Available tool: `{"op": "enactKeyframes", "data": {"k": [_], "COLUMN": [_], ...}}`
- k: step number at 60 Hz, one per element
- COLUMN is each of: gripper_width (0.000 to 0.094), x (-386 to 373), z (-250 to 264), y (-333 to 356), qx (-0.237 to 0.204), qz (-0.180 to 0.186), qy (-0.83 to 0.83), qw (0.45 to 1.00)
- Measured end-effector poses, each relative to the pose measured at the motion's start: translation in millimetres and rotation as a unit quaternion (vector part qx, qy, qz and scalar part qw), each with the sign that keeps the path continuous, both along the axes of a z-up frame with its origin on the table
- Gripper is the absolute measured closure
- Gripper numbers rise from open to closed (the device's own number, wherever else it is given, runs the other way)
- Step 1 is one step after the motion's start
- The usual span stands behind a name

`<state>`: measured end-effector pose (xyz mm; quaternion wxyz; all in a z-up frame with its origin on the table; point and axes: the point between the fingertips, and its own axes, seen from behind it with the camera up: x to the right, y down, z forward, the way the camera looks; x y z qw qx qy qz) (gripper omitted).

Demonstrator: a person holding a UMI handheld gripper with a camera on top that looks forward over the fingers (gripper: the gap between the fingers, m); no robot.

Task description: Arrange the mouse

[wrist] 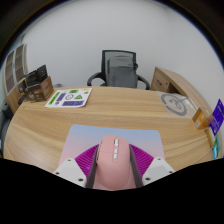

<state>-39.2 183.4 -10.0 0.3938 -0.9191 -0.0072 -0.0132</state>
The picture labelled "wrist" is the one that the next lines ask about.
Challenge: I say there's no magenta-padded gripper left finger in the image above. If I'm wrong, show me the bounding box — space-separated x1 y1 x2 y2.
52 143 101 189

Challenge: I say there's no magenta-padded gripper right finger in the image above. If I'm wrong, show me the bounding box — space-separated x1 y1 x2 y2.
128 143 176 188

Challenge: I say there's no pink computer mouse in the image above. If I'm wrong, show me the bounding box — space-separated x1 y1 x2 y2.
95 134 133 191

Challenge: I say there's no pink and blue mouse pad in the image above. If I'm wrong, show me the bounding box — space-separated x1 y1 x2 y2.
58 124 166 174

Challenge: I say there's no green packet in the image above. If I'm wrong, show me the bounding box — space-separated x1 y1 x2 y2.
211 133 222 161

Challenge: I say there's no small orange box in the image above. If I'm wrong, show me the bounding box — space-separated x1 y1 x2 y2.
192 107 214 131

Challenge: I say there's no white green purple sticker sheet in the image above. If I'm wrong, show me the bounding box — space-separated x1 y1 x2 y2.
44 87 93 109

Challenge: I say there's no purple box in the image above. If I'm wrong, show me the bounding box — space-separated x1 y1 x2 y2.
209 98 224 137

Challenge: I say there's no wide brown cardboard box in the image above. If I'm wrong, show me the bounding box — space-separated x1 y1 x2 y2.
27 76 55 103

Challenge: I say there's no wooden side desk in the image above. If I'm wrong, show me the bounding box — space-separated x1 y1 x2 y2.
149 66 208 111

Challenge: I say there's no black mesh office chair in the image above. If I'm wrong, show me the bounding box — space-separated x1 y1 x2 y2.
86 49 151 90

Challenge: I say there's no flat black box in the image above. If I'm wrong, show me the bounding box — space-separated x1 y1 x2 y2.
24 64 48 87

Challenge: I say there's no grey backpack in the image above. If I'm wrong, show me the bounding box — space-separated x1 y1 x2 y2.
106 55 139 89

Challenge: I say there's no wooden shelf cabinet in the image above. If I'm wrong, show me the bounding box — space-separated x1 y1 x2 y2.
2 43 29 114

